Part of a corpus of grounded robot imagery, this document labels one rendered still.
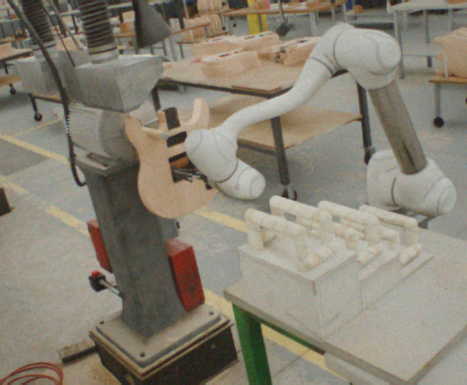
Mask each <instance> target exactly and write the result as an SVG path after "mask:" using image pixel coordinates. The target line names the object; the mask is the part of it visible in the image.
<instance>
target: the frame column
mask: <svg viewBox="0 0 467 385"><path fill-rule="evenodd" d="M77 168H78V169H79V170H80V171H81V172H82V173H83V175H84V177H85V180H86V183H87V187H88V190H89V193H90V196H91V202H92V206H93V208H94V211H95V217H96V220H97V223H98V226H99V228H100V232H101V235H102V238H103V241H104V244H105V247H106V253H107V255H108V259H109V262H110V265H111V269H112V271H113V275H114V278H115V281H116V284H117V288H118V289H120V290H121V291H122V292H123V293H124V297H125V301H124V300H122V299H121V303H122V310H121V313H122V314H121V320H123V321H124V322H126V323H127V324H128V325H129V326H130V327H132V328H133V329H134V330H136V331H137V332H138V333H140V334H141V335H142V336H144V337H149V336H152V335H153V334H155V333H156V332H158V331H160V329H163V328H164V327H166V326H168V325H170V324H172V323H173V322H175V321H177V320H178V319H180V318H181V317H183V316H185V315H186V314H189V313H190V312H189V313H187V312H186V311H185V309H184V307H183V304H182V301H181V299H180V297H179V295H178V291H177V288H176V285H175V281H174V277H173V276H172V271H171V267H170V264H169V260H168V257H167V253H166V249H165V246H164V242H163V238H162V234H161V228H160V224H159V220H158V216H157V215H155V214H153V213H151V212H150V211H149V209H148V208H147V207H146V206H145V204H144V203H143V202H142V199H141V197H140V194H139V170H140V163H137V164H135V165H132V166H130V167H127V168H125V169H124V170H120V171H117V172H115V173H113V174H111V175H108V176H104V175H101V174H99V173H96V172H93V171H91V170H88V169H83V168H80V167H77Z"/></svg>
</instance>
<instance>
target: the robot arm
mask: <svg viewBox="0 0 467 385"><path fill-rule="evenodd" d="M400 60H401V51H400V47H399V45H398V43H397V41H396V40H395V39H394V38H392V37H390V36H389V35H387V34H385V33H383V32H380V31H377V30H374V29H366V28H356V29H355V28H354V27H353V26H352V25H351V24H349V23H339V24H337V25H336V26H334V27H331V28H330V29H329V31H328V32H327V33H326V34H325V35H324V36H323V37H322V39H321V40H320V41H319V42H318V43H317V44H316V46H315V47H314V48H313V49H312V53H311V55H310V57H309V58H308V59H307V61H306V64H305V67H304V69H303V70H302V72H301V74H300V76H299V78H298V80H297V81H296V83H295V85H294V87H293V88H292V89H291V90H290V91H289V92H287V93H286V94H284V95H282V96H279V97H276V98H274V99H272V100H269V101H266V102H263V103H261V104H256V105H254V106H249V107H246V108H244V109H241V110H239V111H238V112H237V113H235V114H234V115H232V116H231V117H229V118H228V119H227V120H226V121H225V122H224V123H223V124H222V125H221V126H219V127H215V128H210V129H209V130H207V129H196V130H194V131H192V132H191V133H190V134H189V135H188V136H187V138H186V140H185V143H184V149H185V152H186V154H187V156H188V158H189V165H190V168H194V169H193V170H183V169H181V168H180V167H176V166H172V174H174V177H175V179H179V180H184V181H189V182H193V181H194V179H198V180H202V181H203V182H204V183H206V184H208V185H210V186H211V187H212V188H214V189H217V190H220V191H222V192H225V193H226V194H228V195H230V196H233V197H236V198H240V199H255V198H258V197H259V196H260V195H261V193H262V192H263V190H264V187H265V180H264V177H263V176H262V175H261V174H260V173H259V172H258V171H256V170H255V169H253V168H251V167H250V166H249V165H247V164H246V163H244V162H242V161H241V160H239V159H238V158H236V150H237V148H238V146H237V138H238V135H239V133H240V132H241V131H242V129H244V128H245V127H247V126H249V125H251V124H254V123H257V122H260V121H263V120H266V119H269V118H272V117H275V116H279V115H282V114H288V113H291V112H293V111H294V110H295V109H297V108H298V107H300V106H301V105H303V104H304V103H305V102H306V101H307V100H308V99H309V98H310V97H311V96H312V95H313V94H314V93H315V92H316V91H317V90H318V89H319V88H320V87H322V86H323V85H324V84H325V83H326V82H327V81H328V80H329V79H330V77H331V76H332V75H333V74H334V73H335V72H336V71H337V70H348V72H350V73H351V74H352V75H353V76H354V78H355V79H356V80H357V81H358V83H359V85H360V86H362V87H363V88H365V89H366V91H367V93H368V95H369V97H370V99H371V102H372V105H373V108H374V110H375V113H376V114H377V116H378V118H379V120H380V122H381V125H382V127H383V130H384V133H385V135H386V137H387V139H388V142H389V144H390V147H391V149H392V150H382V151H379V152H377V153H375V154H374V155H373V156H372V158H371V159H370V160H369V163H368V166H367V171H366V184H367V193H368V199H369V200H367V201H365V205H368V206H371V207H374V208H378V209H382V210H385V211H387V212H390V213H394V214H398V215H402V216H406V217H412V216H416V215H427V216H438V215H443V214H445V213H447V212H448V211H450V210H451V209H452V208H453V207H454V204H455V201H456V192H455V186H454V185H453V183H452V182H451V180H450V179H446V178H445V177H444V175H443V173H442V172H441V170H440V169H439V168H438V166H437V165H436V164H435V162H434V161H433V160H432V159H430V158H427V157H425V154H424V152H423V149H422V147H421V145H420V142H419V140H418V137H417V134H416V131H415V129H414V127H413V124H412V122H411V119H410V117H409V114H408V112H407V110H406V106H405V103H404V101H403V98H402V95H401V93H400V90H399V87H398V85H397V82H396V80H395V68H396V67H397V66H398V64H399V62H400Z"/></svg>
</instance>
